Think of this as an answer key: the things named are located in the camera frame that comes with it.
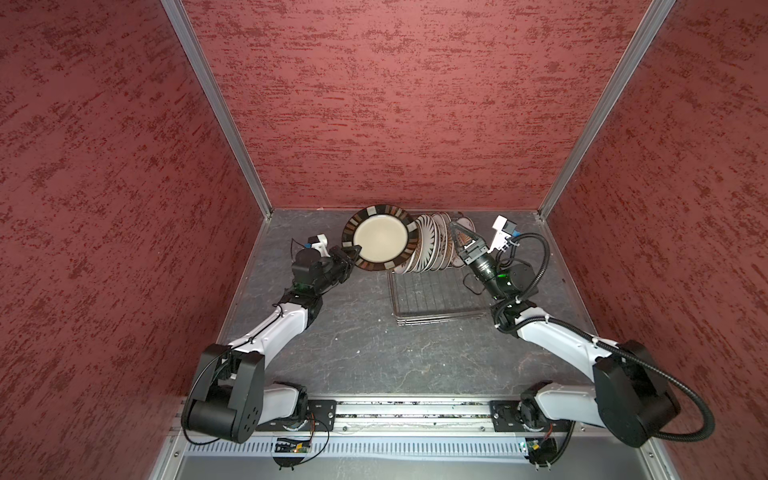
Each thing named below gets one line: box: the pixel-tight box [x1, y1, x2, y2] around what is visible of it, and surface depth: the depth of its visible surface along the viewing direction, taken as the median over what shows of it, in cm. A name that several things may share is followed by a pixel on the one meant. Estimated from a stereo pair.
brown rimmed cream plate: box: [342, 204, 420, 271], surface depth 85 cm
